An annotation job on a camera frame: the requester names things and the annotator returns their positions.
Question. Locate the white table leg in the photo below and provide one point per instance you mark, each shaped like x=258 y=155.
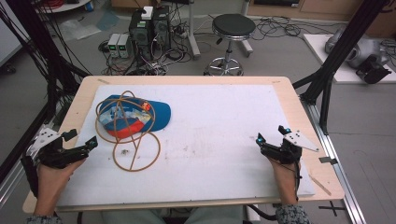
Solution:
x=193 y=31

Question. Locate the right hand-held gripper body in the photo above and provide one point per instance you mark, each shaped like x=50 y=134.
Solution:
x=288 y=149

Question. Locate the person's right hand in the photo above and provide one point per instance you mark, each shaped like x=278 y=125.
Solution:
x=286 y=179

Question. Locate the black computer tower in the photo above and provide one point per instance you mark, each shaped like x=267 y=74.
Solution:
x=161 y=28
x=140 y=31

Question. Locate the clear plastic sheet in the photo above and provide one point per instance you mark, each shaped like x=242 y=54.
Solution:
x=79 y=29

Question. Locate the black tape piece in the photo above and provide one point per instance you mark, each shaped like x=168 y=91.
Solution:
x=327 y=160

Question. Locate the grey robot shell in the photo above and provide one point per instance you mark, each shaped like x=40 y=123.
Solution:
x=361 y=48

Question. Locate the thin wooden stick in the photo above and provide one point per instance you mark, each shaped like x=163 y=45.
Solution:
x=320 y=185

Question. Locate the black device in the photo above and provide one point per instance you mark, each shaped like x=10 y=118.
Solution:
x=372 y=71

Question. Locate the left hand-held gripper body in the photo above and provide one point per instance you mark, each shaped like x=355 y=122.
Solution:
x=49 y=154

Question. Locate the blue printed cap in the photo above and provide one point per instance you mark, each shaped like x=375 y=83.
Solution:
x=137 y=115

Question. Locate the black metal frame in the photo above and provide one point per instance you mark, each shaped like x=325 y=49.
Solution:
x=40 y=56
x=336 y=59

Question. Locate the black round stool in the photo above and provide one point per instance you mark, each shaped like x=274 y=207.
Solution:
x=232 y=40

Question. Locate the person's left hand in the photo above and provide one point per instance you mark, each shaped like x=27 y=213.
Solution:
x=54 y=179

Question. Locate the white box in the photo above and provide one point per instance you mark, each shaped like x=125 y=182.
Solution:
x=147 y=12

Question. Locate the white floor platform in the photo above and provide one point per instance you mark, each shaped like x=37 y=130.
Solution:
x=339 y=71

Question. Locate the aluminium rail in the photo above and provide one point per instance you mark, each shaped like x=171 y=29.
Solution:
x=336 y=161

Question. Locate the white foam mat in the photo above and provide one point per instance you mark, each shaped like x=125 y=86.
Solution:
x=199 y=140

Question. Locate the grey power supply unit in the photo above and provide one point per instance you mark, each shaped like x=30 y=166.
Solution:
x=124 y=46
x=113 y=45

